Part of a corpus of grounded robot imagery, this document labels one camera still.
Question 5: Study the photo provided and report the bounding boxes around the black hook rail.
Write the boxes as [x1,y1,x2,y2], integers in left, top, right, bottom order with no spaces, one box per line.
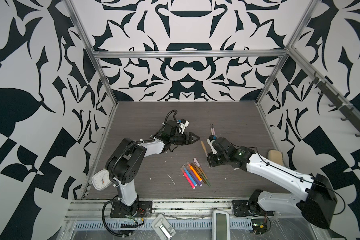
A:
[310,72,360,138]

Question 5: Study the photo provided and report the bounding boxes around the olive green marker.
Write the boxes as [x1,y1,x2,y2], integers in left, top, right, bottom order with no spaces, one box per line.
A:
[196,166,211,187]

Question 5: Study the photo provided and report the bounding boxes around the blue marker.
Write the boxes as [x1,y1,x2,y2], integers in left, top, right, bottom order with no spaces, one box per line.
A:
[183,165,197,187]

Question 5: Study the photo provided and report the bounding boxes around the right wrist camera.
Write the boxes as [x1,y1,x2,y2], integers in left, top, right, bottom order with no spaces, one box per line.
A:
[207,135,217,155]

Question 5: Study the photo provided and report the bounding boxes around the white clamp device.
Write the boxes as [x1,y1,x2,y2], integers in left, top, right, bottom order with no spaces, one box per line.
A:
[152,214,176,240]

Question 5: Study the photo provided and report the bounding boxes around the left circuit board wires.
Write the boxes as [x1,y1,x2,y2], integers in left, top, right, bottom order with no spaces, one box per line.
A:
[119,217,145,230]

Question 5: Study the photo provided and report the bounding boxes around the brown pen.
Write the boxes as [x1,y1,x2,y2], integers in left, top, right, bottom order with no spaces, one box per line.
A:
[201,141,208,158]

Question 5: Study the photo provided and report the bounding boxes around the green lit circuit board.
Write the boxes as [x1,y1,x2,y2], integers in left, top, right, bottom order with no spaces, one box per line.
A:
[251,218,272,235]

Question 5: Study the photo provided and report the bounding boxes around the white timer clock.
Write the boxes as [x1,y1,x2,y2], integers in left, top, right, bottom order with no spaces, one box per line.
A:
[91,169,112,191]

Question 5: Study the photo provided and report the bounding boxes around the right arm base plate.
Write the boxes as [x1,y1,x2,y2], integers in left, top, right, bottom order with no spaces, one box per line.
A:
[232,200,274,218]

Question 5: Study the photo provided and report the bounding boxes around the orange marker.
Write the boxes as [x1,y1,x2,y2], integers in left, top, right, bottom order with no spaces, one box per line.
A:
[187,162,203,182]

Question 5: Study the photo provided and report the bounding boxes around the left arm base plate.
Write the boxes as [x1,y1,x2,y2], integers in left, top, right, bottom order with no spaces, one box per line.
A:
[110,200,153,218]

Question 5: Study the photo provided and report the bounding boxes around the purple marker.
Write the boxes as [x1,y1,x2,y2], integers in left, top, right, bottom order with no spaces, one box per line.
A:
[186,166,203,187]

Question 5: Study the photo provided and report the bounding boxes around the red pink marker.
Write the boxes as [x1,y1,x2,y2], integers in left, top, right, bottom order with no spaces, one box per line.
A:
[180,168,196,189]

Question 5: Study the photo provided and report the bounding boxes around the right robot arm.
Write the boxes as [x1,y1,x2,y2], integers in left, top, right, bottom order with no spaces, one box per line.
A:
[207,135,338,229]

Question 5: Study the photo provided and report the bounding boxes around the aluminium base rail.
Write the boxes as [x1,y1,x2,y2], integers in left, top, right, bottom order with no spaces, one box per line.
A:
[64,199,256,221]

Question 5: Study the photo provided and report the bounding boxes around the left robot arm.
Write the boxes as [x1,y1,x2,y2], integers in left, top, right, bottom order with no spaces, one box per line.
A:
[105,119,200,207]

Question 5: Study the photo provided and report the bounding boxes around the beige sponge block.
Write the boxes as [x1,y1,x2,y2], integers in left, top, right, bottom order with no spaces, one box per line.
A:
[267,150,284,166]

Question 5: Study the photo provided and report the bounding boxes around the white tablet device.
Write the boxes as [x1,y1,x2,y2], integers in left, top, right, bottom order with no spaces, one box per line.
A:
[212,210,231,240]

